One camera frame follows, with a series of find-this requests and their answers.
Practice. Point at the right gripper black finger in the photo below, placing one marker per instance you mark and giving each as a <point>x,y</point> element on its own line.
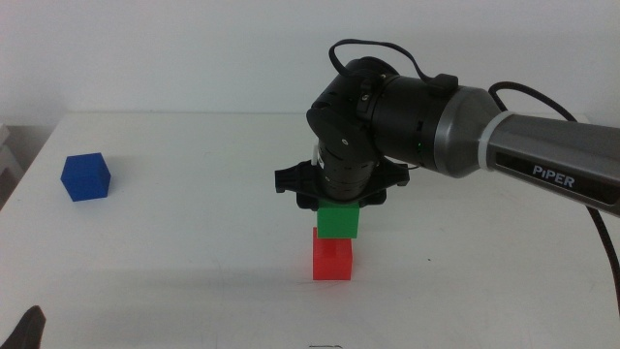
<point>307,201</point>
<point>373,198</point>

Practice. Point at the green cube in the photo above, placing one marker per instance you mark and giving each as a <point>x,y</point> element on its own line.
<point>338,220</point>

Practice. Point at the red cube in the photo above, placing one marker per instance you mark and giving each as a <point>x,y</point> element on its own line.
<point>332,259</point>

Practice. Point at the blue cube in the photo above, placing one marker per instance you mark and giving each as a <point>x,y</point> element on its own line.
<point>85,177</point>

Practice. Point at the right black grey Piper arm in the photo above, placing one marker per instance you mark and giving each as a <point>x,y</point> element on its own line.
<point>484,131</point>

